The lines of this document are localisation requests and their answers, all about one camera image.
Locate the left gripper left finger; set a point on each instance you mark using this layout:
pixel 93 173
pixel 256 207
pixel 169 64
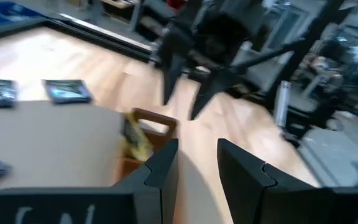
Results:
pixel 154 193

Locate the black aluminium table frame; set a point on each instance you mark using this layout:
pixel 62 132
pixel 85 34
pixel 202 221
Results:
pixel 104 40

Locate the blue storage bin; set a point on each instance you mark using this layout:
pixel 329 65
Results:
pixel 5 14

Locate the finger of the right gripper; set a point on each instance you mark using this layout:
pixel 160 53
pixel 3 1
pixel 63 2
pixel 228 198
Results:
pixel 216 93
pixel 172 74

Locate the yellow green tea bag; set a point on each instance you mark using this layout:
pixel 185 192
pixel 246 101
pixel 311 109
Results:
pixel 135 137

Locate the wooden tea organizer box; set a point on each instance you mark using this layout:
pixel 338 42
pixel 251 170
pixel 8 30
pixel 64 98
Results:
pixel 163 119

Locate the silver metal post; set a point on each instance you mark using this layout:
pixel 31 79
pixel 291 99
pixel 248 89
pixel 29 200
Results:
pixel 283 102

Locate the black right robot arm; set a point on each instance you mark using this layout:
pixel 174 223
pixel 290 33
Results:
pixel 306 49

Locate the round grey mat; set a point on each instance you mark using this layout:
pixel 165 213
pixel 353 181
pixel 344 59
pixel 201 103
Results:
pixel 57 140

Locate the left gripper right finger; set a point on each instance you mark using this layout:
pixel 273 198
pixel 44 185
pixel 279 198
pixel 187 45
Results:
pixel 253 193

